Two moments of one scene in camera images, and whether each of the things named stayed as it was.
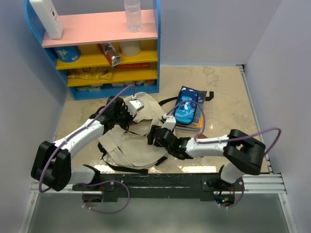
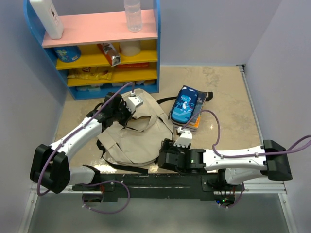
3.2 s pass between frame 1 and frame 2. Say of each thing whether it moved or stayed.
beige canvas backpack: stayed
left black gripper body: moved
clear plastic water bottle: stayed
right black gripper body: moved
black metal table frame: stayed
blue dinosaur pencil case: stayed
